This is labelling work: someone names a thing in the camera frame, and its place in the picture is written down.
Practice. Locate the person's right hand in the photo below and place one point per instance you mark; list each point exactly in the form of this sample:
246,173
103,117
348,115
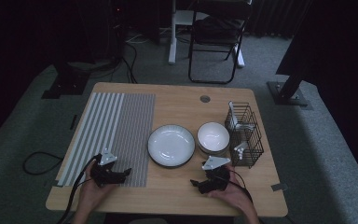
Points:
236,196

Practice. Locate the white ceramic spoon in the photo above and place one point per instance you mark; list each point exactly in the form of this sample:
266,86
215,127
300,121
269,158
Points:
232,114
250,127
240,126

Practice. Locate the dark curtain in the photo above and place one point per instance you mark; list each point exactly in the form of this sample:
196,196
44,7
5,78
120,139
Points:
270,18

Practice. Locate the person's left hand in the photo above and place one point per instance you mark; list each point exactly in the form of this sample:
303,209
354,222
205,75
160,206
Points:
91,196

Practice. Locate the black metal stand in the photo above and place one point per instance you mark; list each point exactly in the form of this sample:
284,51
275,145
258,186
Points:
287,90

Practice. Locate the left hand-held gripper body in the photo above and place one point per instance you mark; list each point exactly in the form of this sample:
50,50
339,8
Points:
101,174

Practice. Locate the white desk frame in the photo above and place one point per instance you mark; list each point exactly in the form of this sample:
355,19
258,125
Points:
173,46

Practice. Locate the small black bar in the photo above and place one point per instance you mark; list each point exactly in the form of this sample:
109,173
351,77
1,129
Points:
73,122

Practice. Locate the black folding chair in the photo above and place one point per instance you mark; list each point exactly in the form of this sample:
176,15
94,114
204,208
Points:
223,9

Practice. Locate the grey striped placemat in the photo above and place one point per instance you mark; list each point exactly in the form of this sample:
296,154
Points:
127,124

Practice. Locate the grey round table grommet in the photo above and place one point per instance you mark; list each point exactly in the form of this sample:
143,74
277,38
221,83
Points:
205,99

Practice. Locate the grey tape piece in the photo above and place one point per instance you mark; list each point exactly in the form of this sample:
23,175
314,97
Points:
279,187

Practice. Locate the black stand base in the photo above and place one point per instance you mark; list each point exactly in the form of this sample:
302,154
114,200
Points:
68,84

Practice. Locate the dark equipment cabinet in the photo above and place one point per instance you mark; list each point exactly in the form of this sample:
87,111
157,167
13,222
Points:
116,31

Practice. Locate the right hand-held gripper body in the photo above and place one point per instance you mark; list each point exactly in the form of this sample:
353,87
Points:
219,180

